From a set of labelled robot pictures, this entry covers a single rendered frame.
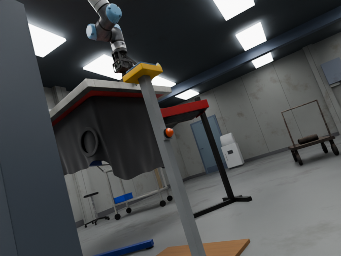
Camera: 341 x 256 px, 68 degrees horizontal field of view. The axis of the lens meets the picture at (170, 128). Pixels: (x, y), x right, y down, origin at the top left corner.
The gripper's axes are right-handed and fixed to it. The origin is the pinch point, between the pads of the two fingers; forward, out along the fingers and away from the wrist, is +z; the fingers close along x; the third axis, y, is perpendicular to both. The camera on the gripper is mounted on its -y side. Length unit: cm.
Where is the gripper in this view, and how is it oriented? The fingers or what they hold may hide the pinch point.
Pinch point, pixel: (133, 86)
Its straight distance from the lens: 137.5
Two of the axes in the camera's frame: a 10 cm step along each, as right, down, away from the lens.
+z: 3.0, 9.4, -1.7
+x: 7.1, -3.3, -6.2
